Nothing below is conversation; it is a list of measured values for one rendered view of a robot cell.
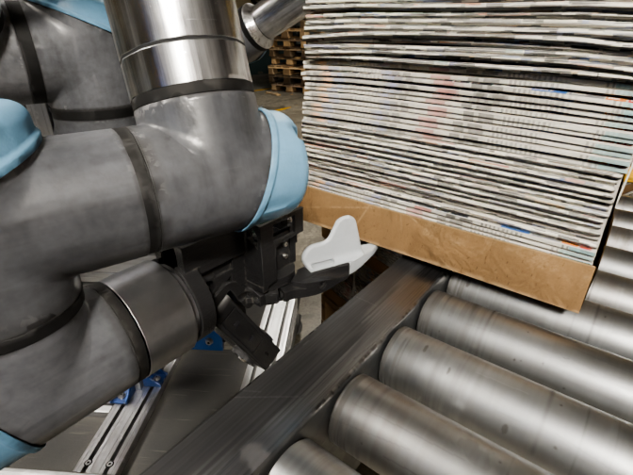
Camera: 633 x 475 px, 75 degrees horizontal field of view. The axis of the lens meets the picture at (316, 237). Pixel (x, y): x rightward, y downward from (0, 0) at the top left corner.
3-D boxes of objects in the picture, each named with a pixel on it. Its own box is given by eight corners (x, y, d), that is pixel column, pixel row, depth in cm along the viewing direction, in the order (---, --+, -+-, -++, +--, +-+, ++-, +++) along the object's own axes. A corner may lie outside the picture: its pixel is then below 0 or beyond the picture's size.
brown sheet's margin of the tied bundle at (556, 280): (367, 184, 59) (369, 154, 57) (603, 244, 44) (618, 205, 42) (295, 219, 48) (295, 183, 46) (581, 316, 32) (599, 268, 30)
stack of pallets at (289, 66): (307, 83, 852) (307, 11, 793) (348, 87, 805) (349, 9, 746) (266, 90, 753) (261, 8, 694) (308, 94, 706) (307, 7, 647)
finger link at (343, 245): (397, 213, 39) (306, 229, 36) (392, 267, 42) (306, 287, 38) (380, 201, 41) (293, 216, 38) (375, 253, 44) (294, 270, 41)
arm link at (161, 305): (159, 397, 28) (100, 345, 33) (213, 359, 32) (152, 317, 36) (138, 306, 25) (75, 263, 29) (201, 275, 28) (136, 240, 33)
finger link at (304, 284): (357, 270, 38) (265, 292, 35) (356, 285, 39) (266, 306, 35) (334, 248, 42) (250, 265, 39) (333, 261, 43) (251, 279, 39)
